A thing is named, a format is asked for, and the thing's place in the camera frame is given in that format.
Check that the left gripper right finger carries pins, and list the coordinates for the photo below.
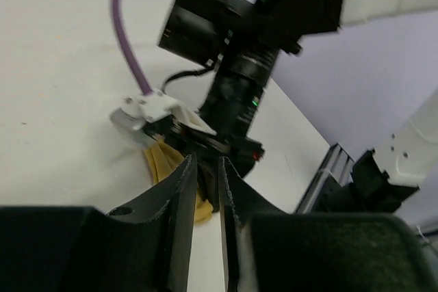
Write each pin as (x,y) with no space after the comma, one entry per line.
(267,249)

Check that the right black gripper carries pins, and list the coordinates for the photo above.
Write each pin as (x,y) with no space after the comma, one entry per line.
(243,152)

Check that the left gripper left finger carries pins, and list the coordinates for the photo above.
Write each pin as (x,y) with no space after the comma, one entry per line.
(142,245)

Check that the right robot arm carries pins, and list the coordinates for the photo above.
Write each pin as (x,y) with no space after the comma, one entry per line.
(240,41)

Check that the aluminium mounting rail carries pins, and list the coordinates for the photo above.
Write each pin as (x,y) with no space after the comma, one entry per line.
(332,174)

